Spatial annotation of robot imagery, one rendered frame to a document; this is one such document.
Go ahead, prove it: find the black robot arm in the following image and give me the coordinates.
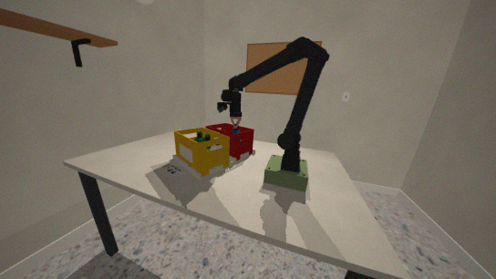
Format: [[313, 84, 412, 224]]
[[221, 36, 330, 172]]

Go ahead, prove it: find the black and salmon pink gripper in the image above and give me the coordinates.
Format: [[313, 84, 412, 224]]
[[230, 102, 242, 129]]

